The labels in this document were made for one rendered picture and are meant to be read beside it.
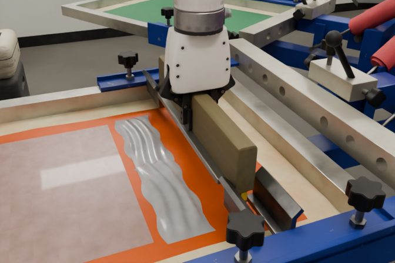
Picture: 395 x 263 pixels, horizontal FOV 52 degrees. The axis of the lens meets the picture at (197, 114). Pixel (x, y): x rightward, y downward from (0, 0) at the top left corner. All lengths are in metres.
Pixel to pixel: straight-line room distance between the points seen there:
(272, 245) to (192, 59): 0.29
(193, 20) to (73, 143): 0.35
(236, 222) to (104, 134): 0.43
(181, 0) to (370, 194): 0.35
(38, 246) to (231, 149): 0.29
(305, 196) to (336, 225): 0.12
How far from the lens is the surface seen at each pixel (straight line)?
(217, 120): 0.58
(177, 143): 0.76
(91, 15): 1.56
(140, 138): 0.76
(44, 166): 0.74
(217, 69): 0.64
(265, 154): 0.74
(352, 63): 1.29
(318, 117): 0.75
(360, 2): 2.00
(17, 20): 4.49
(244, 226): 0.44
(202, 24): 0.59
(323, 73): 0.81
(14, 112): 0.90
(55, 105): 0.90
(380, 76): 0.90
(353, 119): 0.71
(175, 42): 0.60
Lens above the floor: 1.36
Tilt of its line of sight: 28 degrees down
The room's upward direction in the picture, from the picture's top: straight up
